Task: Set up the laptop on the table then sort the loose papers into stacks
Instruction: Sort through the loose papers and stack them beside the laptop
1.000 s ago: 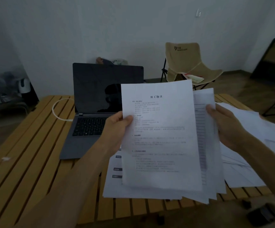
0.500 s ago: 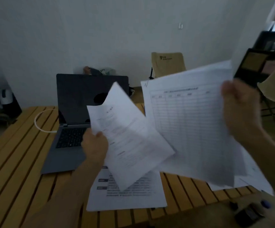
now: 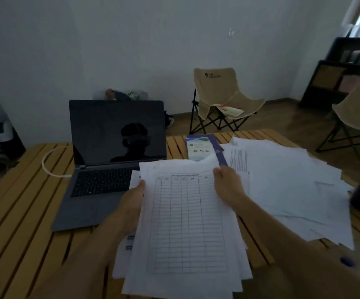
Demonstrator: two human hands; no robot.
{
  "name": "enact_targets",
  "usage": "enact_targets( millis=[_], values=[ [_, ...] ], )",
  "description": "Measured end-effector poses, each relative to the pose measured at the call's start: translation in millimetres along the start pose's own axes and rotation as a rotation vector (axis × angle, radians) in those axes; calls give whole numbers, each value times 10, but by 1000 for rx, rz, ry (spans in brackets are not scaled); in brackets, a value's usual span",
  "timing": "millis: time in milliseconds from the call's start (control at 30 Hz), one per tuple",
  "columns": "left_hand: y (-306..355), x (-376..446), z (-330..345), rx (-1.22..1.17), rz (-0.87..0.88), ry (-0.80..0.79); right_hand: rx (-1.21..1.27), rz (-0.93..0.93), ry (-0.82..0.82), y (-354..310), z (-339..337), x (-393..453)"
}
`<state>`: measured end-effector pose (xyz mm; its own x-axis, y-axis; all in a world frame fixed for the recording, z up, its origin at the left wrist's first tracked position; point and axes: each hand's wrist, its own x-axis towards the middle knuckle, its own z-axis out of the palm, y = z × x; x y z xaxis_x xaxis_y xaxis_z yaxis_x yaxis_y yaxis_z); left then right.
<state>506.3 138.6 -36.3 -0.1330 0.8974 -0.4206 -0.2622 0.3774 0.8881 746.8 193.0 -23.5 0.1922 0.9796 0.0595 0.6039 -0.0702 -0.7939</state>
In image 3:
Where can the dark bottle with blue cap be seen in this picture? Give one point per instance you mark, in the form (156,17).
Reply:
(348,261)

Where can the black shelf unit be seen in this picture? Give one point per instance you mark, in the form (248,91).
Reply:
(323,96)

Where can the person's right forearm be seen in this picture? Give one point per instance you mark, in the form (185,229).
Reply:
(298,252)

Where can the blue booklet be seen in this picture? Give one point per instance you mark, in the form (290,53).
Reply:
(201,149)

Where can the pink storage box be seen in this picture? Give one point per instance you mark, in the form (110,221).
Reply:
(351,83)

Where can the white and black appliance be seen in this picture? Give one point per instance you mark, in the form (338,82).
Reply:
(4,133)

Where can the red and white booklet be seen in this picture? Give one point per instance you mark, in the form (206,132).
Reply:
(229,111)

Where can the wooden slatted table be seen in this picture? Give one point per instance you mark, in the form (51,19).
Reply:
(21,221)

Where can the person's right hand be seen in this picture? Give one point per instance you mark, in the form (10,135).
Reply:
(231,186)

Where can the white wall hook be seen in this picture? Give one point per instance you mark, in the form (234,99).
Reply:
(230,33)

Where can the person's left forearm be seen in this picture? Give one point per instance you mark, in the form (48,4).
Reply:
(83,264)

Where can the person's left hand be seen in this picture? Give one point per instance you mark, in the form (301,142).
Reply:
(131,205)

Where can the table grid paper sheet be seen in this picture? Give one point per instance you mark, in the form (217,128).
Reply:
(186,221)

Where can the woven storage basket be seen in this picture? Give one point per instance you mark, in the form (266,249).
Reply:
(326,76)

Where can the grey laptop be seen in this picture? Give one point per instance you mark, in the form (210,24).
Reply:
(114,133)

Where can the pile of white papers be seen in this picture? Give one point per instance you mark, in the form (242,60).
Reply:
(285,183)

